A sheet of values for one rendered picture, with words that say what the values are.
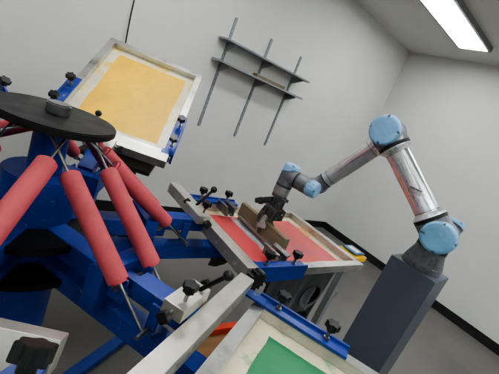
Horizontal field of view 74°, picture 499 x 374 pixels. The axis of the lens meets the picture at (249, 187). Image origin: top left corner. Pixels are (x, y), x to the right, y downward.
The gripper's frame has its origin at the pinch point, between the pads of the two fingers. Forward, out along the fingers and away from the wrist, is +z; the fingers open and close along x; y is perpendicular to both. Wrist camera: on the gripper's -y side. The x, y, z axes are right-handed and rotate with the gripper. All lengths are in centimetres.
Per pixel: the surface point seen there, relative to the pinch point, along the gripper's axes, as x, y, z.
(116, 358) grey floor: -35, -25, 100
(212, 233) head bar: -35.4, 10.2, -2.7
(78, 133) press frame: -91, 15, -32
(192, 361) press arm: -63, 55, 6
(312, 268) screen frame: 8.8, 29.9, 1.0
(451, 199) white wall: 359, -47, -30
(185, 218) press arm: -44.3, 2.7, -4.2
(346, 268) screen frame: 36.2, 29.9, 2.2
